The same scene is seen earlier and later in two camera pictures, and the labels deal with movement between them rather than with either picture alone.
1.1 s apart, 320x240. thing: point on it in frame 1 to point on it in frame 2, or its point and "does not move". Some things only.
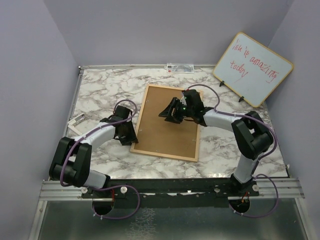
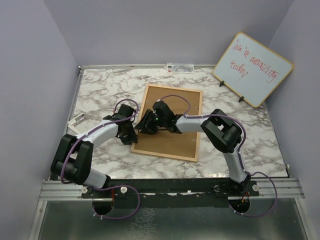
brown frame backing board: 156,135 does not move
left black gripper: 132,137 does not move
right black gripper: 174,117 to 145,124
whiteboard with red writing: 251,70 does not move
